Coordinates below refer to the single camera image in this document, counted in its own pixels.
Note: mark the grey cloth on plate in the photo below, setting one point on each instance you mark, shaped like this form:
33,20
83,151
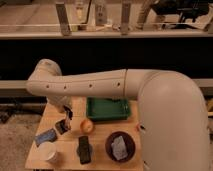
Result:
119,149

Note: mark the wooden table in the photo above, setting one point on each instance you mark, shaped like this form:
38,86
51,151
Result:
67,143

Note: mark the green plastic tray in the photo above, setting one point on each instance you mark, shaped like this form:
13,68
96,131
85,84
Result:
98,109

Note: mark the dark brown plate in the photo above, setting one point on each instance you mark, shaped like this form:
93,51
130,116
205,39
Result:
130,145

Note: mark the black remote-shaped object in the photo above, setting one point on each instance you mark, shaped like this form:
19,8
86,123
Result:
84,150

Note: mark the dark brush block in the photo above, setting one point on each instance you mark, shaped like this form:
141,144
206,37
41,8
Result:
61,126

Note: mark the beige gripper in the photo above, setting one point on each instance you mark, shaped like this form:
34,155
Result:
62,103

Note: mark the orange round fruit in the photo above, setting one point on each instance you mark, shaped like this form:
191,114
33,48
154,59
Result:
87,126

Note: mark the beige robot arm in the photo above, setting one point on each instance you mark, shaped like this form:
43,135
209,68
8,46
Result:
171,106

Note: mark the blue sponge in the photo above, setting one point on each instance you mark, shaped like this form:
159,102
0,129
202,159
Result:
49,135

